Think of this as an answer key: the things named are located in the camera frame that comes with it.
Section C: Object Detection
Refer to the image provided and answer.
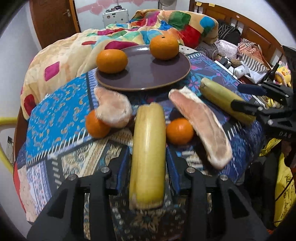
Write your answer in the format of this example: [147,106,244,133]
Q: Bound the wooden bed headboard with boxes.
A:
[189,1,285,65]

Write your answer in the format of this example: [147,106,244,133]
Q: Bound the colourful patchwork fleece blanket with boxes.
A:
[20,9,219,120]

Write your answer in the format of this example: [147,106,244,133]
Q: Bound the greenish sugarcane piece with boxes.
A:
[199,77,255,126]

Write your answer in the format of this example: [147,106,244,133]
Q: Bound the dark purple round plate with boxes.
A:
[96,45,191,91]

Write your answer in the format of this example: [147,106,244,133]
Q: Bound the brown wooden door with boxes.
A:
[29,0,80,49]

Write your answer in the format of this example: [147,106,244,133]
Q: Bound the blue patchwork patterned cloth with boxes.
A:
[15,52,264,240]

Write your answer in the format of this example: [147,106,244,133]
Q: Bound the striped bag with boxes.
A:
[238,39,270,72]

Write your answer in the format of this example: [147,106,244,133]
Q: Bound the yellow sugarcane piece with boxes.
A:
[129,102,166,210]

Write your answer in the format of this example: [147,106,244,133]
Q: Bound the white standing fan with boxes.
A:
[158,0,177,10]

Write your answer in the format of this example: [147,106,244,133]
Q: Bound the black clothing pile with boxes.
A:
[217,20,241,46]

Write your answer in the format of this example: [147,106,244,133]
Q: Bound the dark glass bottle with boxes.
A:
[262,60,281,81]

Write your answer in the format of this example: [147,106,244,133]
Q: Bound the white small cabinet appliance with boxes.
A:
[102,8,129,28]

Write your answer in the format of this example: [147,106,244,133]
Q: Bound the yellow plastic bag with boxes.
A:
[259,138,295,230]

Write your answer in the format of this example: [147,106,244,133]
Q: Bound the pink patterned pouch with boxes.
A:
[215,40,238,59]

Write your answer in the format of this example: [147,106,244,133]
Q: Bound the yellow foam tube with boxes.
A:
[1,117,17,174]

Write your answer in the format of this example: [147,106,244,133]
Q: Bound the orange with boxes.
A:
[149,35,179,60]
[96,49,128,74]
[166,118,194,146]
[85,110,111,138]

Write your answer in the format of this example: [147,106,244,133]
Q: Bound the yellow plush toy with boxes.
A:
[275,66,292,87]

